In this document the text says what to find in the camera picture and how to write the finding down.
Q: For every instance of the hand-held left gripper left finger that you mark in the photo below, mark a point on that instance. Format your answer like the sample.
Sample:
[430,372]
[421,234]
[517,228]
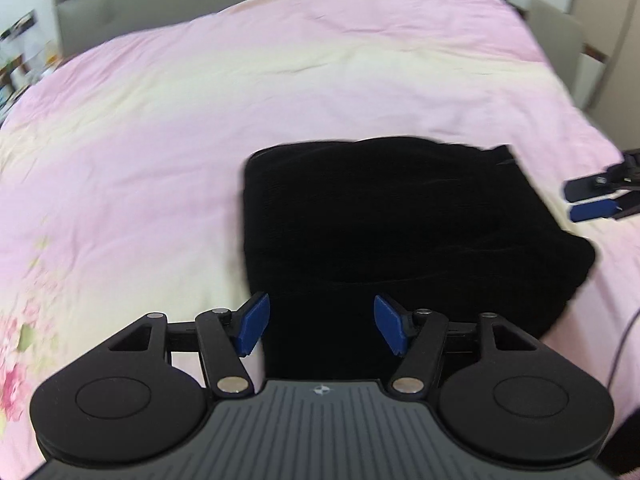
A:
[254,322]

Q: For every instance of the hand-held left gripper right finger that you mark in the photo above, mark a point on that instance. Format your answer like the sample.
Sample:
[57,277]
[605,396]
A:
[392,322]

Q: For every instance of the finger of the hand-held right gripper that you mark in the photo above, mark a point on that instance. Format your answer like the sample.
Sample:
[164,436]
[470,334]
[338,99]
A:
[595,210]
[585,189]

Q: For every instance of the black pants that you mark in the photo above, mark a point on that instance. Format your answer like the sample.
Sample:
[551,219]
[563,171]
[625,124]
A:
[375,210]

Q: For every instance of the beige wardrobe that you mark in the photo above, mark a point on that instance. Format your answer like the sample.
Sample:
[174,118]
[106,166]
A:
[620,60]

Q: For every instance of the grey chair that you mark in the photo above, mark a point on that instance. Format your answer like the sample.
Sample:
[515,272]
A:
[555,45]

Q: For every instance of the pink floral blanket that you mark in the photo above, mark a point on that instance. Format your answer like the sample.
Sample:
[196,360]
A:
[200,110]

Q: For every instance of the grey upholstered headboard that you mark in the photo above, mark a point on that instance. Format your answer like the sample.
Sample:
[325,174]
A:
[125,10]

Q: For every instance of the cluttered desk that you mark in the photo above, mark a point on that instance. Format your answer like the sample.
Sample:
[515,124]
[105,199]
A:
[20,60]

